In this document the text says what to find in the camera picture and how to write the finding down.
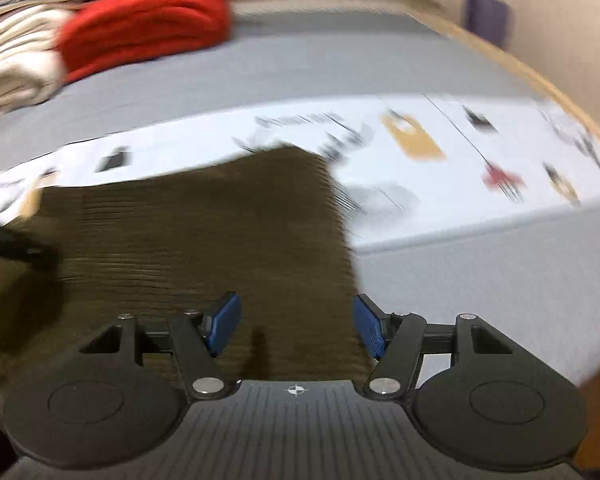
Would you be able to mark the red folded cloth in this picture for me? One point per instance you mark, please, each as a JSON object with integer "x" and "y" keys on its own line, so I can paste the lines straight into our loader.
{"x": 145, "y": 25}

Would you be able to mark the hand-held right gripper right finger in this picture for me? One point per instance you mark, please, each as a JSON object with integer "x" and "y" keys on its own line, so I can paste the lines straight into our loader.
{"x": 369, "y": 322}

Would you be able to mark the grey bed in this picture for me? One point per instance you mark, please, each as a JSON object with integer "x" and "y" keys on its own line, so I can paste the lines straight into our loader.
{"x": 300, "y": 55}

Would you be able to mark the purple flat item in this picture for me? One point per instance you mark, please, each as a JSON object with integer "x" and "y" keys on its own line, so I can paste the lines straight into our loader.
{"x": 487, "y": 15}

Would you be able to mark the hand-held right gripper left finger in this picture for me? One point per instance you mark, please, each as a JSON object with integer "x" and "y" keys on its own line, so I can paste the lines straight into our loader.
{"x": 224, "y": 321}

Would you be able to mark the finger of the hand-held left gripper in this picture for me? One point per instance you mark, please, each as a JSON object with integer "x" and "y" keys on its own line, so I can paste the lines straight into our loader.
{"x": 15, "y": 247}

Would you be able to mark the white printed sheet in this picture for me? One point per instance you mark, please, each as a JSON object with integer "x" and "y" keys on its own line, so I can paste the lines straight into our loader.
{"x": 445, "y": 180}

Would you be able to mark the wooden bed frame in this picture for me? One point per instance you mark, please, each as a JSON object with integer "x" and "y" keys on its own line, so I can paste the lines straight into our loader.
{"x": 545, "y": 82}

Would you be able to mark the cream folded cloth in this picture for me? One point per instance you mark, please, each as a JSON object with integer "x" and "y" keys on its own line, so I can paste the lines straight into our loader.
{"x": 15, "y": 67}

